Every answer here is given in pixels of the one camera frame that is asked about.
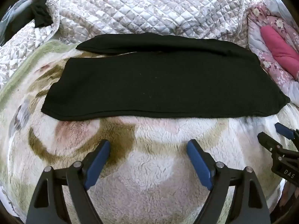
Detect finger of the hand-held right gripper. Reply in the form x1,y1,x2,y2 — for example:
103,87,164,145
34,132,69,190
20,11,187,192
257,132,288,159
275,122,299,143

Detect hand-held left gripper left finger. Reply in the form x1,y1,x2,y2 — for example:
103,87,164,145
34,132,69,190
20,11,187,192
26,140,111,224

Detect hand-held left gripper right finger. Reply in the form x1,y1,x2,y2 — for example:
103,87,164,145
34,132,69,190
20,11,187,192
186,139,272,224

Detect black pants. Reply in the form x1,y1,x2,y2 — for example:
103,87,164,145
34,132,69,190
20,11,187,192
41,33,291,122

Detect white patterned fleece blanket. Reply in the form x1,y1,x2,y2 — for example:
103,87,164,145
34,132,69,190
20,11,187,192
0,40,299,224

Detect pink floral quilt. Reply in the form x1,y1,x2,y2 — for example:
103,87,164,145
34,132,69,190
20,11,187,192
246,0,299,109

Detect pink cushion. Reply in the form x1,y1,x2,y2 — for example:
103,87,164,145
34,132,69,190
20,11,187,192
260,24,299,80

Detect grey white quilted bedspread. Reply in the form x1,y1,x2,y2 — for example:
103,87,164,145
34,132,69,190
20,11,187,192
0,0,265,87

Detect dark clothing pile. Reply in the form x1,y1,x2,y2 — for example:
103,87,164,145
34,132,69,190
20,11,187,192
5,0,55,43

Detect grey blue cloth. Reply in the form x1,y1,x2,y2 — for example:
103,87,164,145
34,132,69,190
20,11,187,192
1,0,38,32

